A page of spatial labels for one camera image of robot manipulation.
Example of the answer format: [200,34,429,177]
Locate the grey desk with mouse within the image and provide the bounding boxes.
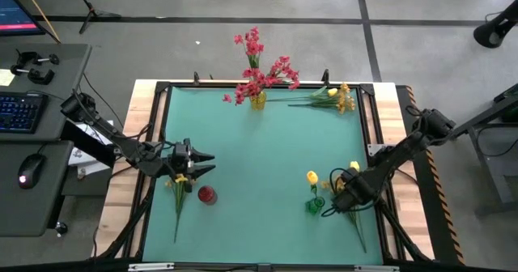
[0,140,74,237]

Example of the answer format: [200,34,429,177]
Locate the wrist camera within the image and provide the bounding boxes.
[172,141,192,164]
[342,169,363,188]

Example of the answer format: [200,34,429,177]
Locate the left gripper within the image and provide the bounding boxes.
[168,137,217,181]

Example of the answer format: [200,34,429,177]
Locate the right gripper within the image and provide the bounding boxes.
[332,169,380,214]

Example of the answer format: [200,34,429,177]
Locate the white paper sheet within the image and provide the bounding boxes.
[68,148,113,176]
[75,120,115,143]

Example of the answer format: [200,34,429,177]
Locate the pale yellow sticky note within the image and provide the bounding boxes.
[0,68,16,87]

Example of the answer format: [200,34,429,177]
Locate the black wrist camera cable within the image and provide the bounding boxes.
[321,166,384,219]

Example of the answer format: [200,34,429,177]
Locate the green glass vase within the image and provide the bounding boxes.
[305,195,326,215]

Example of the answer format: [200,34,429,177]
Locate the grey desk with keyboard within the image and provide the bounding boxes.
[0,43,93,143]

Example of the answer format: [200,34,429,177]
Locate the black computer monitor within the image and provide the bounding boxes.
[0,0,46,37]

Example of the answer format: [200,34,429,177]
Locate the long wooden stick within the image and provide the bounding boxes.
[15,0,62,45]

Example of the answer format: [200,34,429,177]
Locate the black computer mouse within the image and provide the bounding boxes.
[17,153,47,190]

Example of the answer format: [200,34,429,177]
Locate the black backlit keyboard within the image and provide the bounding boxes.
[0,91,49,134]

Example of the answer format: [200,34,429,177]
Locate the black screw clamp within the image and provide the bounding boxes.
[15,49,61,67]
[10,64,56,86]

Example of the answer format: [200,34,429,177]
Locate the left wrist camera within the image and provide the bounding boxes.
[172,141,192,164]

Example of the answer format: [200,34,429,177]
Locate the yellow glass vase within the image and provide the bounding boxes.
[249,91,268,111]

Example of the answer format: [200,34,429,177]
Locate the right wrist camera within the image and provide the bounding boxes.
[342,169,363,188]

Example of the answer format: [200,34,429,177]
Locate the silver metal bar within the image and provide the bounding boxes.
[355,265,401,272]
[128,262,175,272]

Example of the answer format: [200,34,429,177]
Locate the yellow artificial flower spray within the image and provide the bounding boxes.
[321,176,368,253]
[163,173,197,244]
[287,82,357,115]

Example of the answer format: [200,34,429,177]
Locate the black hazard-striped side panel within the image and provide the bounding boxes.
[396,84,465,266]

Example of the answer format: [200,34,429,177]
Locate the black tripod stand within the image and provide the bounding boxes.
[68,0,122,35]

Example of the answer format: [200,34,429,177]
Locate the red glass vase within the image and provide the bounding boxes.
[197,185,219,206]

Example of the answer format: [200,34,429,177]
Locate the black floor stand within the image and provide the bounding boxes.
[473,0,518,49]

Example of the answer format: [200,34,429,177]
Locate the teal table mat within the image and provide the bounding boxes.
[142,86,384,265]

